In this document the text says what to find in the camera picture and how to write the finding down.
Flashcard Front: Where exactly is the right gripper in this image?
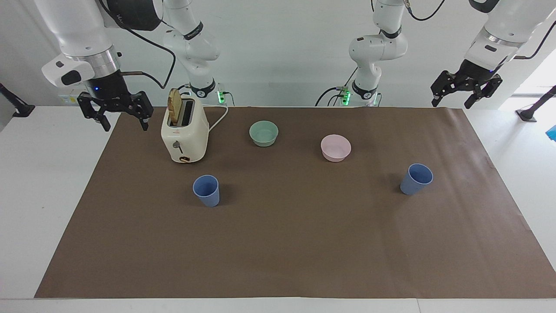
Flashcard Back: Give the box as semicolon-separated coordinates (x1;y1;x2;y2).
77;70;154;132

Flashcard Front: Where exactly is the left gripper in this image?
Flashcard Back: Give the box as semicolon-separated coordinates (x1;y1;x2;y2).
430;58;503;110

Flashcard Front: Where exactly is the toast slice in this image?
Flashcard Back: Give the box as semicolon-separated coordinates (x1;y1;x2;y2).
168;88;182;124

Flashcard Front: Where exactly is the cream white toaster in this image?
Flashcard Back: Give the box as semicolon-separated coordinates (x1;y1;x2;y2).
161;93;210;164

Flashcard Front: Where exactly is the black stand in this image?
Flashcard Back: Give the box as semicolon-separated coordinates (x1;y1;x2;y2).
515;85;556;123
0;83;36;118

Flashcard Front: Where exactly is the blue cup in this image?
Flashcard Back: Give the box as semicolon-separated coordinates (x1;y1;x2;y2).
192;175;220;208
400;163;434;196

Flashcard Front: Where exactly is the green bowl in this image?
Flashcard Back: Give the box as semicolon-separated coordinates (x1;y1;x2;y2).
249;120;279;147

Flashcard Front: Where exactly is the pink bowl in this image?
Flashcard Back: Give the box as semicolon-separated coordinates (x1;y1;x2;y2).
321;134;352;163

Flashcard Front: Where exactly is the white toaster cable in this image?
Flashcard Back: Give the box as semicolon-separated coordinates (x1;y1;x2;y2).
202;103;229;133

